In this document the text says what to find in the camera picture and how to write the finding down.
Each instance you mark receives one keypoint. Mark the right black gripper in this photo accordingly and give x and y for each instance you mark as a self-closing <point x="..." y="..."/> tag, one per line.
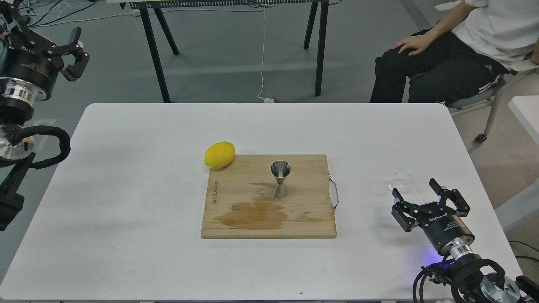
<point x="441" y="224"/>

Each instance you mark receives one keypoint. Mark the steel jigger measuring cup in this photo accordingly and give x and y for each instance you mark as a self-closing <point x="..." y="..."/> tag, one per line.
<point x="280" y="170"/>

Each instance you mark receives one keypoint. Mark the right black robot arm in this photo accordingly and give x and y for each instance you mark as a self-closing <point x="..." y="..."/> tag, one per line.
<point x="472" y="279"/>

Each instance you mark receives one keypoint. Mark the yellow lemon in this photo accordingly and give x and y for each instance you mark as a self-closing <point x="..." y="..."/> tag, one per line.
<point x="219" y="155"/>

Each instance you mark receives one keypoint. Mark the white side table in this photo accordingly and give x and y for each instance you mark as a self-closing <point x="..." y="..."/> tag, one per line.
<point x="526" y="110"/>

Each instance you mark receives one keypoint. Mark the clear glass cup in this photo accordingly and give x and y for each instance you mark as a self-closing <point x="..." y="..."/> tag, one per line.
<point x="401" y="180"/>

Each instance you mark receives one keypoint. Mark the black legged background table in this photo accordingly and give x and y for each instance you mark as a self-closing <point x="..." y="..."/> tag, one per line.
<point x="244" y="54"/>

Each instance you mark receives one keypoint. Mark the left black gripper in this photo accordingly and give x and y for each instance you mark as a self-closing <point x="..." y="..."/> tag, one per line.
<point x="25" y="71"/>

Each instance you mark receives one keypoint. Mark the wooden cutting board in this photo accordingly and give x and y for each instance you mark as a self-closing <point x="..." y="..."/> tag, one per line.
<point x="240" y="203"/>

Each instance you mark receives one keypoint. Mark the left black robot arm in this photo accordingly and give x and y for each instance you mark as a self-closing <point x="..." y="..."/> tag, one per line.
<point x="17" y="141"/>

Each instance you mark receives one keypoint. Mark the seated person white shirt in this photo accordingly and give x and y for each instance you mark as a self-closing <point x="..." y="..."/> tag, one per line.
<point x="464" y="54"/>

